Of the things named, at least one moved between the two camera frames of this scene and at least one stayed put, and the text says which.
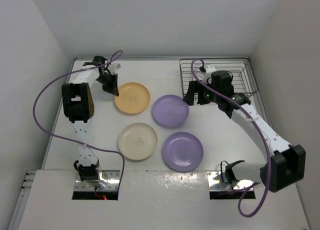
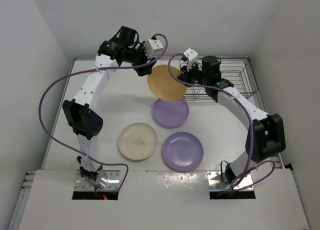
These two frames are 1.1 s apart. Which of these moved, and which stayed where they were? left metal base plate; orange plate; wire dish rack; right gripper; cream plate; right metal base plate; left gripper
Moved: orange plate; right gripper; left gripper
Stayed: left metal base plate; cream plate; wire dish rack; right metal base plate
